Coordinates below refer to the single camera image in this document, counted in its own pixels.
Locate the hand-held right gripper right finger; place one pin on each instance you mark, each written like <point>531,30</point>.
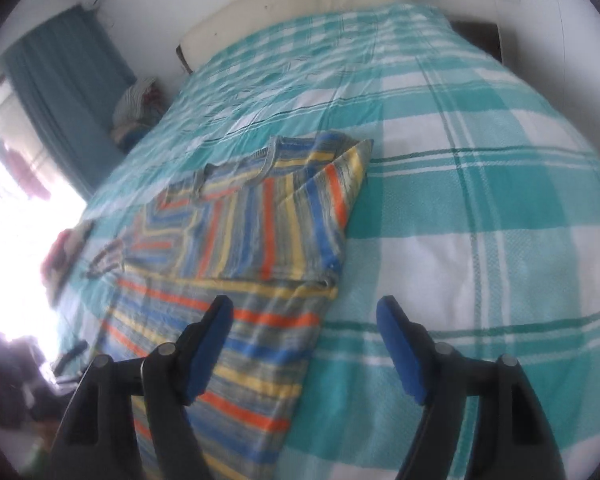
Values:
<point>402,355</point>

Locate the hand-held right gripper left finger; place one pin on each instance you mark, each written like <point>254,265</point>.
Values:
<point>210,350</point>

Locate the striped knit shirt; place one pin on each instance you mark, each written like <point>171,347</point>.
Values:
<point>260,220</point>

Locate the pile of clothes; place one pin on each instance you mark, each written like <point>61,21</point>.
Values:
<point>135,105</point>

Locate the teal plaid blanket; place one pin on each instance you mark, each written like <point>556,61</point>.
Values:
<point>455,235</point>

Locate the red and cream folded cloth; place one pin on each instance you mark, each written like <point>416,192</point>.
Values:
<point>84,232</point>

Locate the red hanging garment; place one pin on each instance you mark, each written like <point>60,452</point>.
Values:
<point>27,175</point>

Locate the teal curtain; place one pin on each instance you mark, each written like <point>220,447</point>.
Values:
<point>65,90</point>

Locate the dark wooden nightstand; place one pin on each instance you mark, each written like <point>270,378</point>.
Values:
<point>480,35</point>

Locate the cream padded headboard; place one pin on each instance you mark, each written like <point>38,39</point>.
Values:
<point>290,5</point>

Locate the white wardrobe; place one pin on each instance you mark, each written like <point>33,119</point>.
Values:
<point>540,20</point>

